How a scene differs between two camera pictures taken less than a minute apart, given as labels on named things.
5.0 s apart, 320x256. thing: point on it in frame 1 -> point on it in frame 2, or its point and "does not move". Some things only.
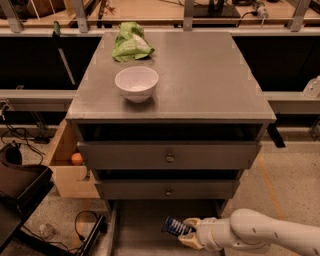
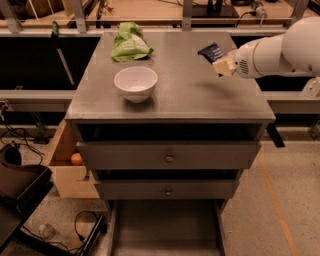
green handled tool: [57, 35] does not move
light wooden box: [71, 180] does not move
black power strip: [101, 227] does not move
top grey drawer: [170, 155] does not move
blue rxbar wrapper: [176, 227] -> [212, 52]
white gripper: [207, 232] -> [246, 63]
